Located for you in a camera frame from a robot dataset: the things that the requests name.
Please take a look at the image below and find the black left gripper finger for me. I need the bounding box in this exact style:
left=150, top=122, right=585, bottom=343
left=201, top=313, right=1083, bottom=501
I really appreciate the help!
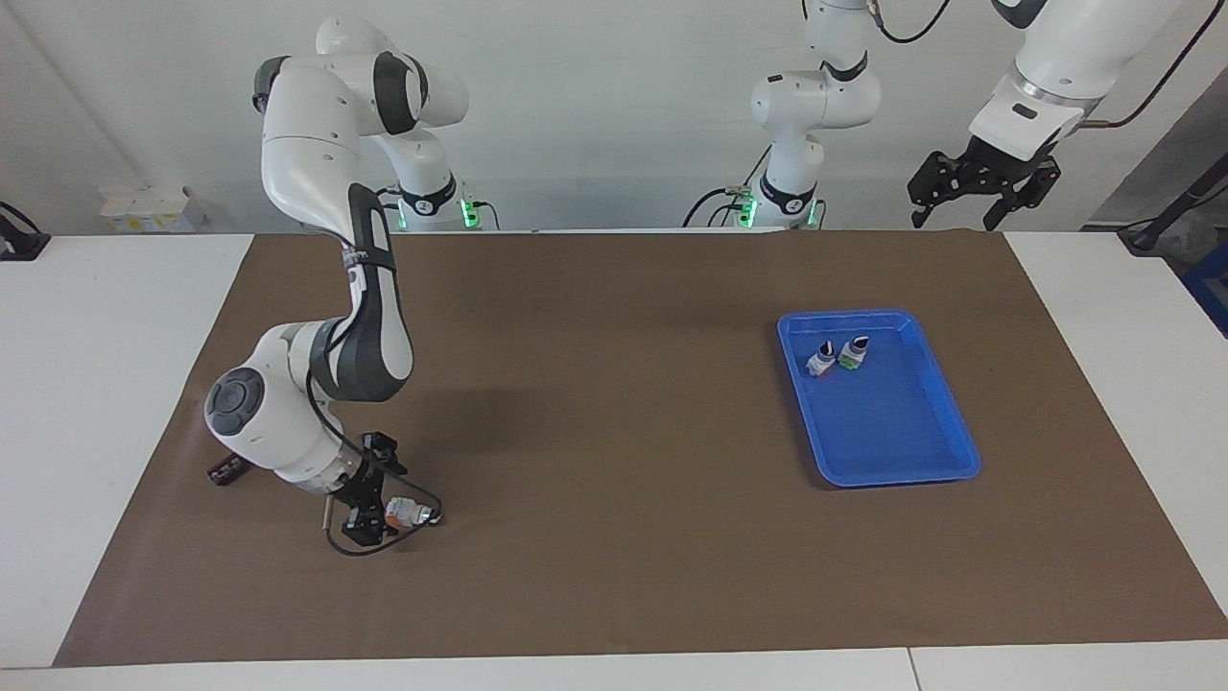
left=984, top=158, right=1062, bottom=231
left=908, top=151, right=980, bottom=228

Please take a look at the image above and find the black stand pole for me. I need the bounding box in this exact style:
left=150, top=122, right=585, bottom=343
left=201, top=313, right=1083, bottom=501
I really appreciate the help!
left=1118, top=154, right=1228, bottom=255

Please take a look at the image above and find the blue crate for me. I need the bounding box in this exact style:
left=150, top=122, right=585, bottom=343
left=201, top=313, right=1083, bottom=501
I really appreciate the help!
left=1182, top=240, right=1228, bottom=337

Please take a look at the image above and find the brown table mat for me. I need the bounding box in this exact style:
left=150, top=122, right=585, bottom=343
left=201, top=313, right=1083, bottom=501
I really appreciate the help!
left=53, top=228, right=1228, bottom=668

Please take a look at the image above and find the blue plastic tray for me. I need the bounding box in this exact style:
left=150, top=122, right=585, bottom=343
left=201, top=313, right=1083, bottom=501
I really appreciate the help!
left=776, top=308, right=982, bottom=488

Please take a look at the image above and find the white cardboard box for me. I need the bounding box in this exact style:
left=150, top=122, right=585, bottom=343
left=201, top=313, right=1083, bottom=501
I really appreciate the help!
left=100, top=184, right=207, bottom=233

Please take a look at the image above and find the black clamp device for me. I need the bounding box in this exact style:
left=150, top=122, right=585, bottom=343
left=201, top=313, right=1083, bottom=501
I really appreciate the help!
left=0, top=200, right=51, bottom=262

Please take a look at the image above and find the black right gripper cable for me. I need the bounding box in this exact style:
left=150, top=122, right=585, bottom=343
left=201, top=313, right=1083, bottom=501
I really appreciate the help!
left=305, top=365, right=444, bottom=558

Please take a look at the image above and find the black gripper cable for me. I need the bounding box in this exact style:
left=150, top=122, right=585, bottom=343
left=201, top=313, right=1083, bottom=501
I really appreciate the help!
left=305, top=365, right=444, bottom=558
left=1084, top=0, right=1228, bottom=131

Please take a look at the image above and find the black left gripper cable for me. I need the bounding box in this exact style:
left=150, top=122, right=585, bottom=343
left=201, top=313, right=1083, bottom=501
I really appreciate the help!
left=1084, top=0, right=1228, bottom=131

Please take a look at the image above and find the black left arm base cable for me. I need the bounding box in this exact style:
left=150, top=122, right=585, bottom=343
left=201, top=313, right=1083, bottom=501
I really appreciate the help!
left=683, top=144, right=773, bottom=229

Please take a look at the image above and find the black arm base cable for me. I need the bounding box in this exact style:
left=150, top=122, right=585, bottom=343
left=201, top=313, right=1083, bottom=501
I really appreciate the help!
left=369, top=182, right=404, bottom=233
left=683, top=144, right=773, bottom=229

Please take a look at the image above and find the black right arm base cable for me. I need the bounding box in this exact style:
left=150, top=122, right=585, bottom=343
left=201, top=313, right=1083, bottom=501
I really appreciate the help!
left=369, top=182, right=404, bottom=233

